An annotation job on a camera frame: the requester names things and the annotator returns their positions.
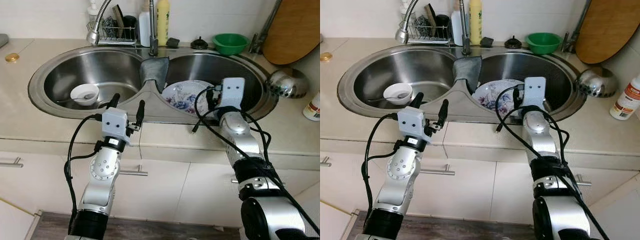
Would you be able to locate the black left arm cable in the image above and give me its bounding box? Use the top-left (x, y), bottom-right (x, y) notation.
top-left (361, 114), bottom-right (401, 216)
top-left (63, 114), bottom-right (104, 216)

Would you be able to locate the steel wool scrubber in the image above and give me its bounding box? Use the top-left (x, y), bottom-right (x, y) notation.
top-left (413, 15), bottom-right (430, 38)
top-left (101, 16), bottom-right (117, 39)

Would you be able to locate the grey dish cloth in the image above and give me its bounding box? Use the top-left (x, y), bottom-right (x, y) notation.
top-left (452, 56), bottom-right (483, 94)
top-left (139, 56), bottom-right (170, 94)

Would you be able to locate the steel faucet with flexible head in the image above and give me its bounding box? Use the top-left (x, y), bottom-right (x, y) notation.
top-left (86, 0), bottom-right (159, 57)
top-left (395, 0), bottom-right (472, 56)

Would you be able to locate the beige kitchen cabinet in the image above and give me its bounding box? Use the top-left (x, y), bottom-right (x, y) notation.
top-left (0, 37), bottom-right (321, 231)
top-left (320, 37), bottom-right (640, 226)

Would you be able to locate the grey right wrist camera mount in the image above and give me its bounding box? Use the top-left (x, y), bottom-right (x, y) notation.
top-left (522, 76), bottom-right (547, 110)
top-left (221, 77), bottom-right (246, 109)

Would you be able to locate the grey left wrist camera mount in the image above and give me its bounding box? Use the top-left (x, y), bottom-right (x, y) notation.
top-left (101, 107), bottom-right (132, 146)
top-left (397, 106), bottom-right (431, 146)

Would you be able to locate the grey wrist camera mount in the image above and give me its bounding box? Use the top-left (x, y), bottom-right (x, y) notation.
top-left (101, 107), bottom-right (132, 146)
top-left (221, 77), bottom-right (246, 109)
top-left (397, 106), bottom-right (431, 146)
top-left (522, 76), bottom-right (547, 110)

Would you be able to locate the shiny steel bowl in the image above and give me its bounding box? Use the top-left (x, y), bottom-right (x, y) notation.
top-left (575, 67), bottom-right (618, 98)
top-left (266, 67), bottom-right (310, 100)

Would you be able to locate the wire sink caddy rack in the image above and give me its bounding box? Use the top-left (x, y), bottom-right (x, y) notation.
top-left (98, 17), bottom-right (139, 47)
top-left (409, 17), bottom-right (451, 46)

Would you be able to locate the white plastic bottle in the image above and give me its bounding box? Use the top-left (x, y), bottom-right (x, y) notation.
top-left (451, 4), bottom-right (464, 47)
top-left (138, 4), bottom-right (152, 47)

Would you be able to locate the round wooden cutting board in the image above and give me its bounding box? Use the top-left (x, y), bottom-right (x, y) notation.
top-left (575, 0), bottom-right (640, 65)
top-left (262, 0), bottom-right (321, 66)

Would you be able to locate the black cup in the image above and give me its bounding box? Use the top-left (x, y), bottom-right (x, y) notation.
top-left (122, 15), bottom-right (137, 40)
top-left (435, 14), bottom-right (451, 40)

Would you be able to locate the small plain white bowl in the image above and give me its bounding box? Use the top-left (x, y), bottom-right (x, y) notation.
top-left (70, 83), bottom-right (100, 107)
top-left (383, 82), bottom-right (414, 106)

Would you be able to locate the stainless steel double sink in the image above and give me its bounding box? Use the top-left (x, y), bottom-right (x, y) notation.
top-left (336, 44), bottom-right (587, 123)
top-left (27, 44), bottom-right (279, 126)

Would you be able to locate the yellow detergent bottle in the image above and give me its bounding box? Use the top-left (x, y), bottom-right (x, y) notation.
top-left (156, 0), bottom-right (171, 47)
top-left (468, 0), bottom-right (484, 46)

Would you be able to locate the white bottle orange label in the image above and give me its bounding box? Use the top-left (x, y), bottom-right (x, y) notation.
top-left (609, 74), bottom-right (640, 121)
top-left (302, 90), bottom-right (321, 122)

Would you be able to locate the short black cable with plug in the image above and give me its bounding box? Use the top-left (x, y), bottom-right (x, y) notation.
top-left (495, 112), bottom-right (526, 134)
top-left (191, 112), bottom-right (223, 134)

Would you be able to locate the green plastic bowl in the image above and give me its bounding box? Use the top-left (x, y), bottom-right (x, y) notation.
top-left (212, 33), bottom-right (250, 56)
top-left (525, 32), bottom-right (562, 55)

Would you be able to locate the metal spoon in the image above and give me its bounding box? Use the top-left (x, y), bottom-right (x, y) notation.
top-left (56, 91), bottom-right (97, 106)
top-left (367, 91), bottom-right (410, 105)

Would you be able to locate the white floral plate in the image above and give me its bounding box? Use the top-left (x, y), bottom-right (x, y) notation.
top-left (161, 79), bottom-right (216, 118)
top-left (471, 79), bottom-right (525, 113)

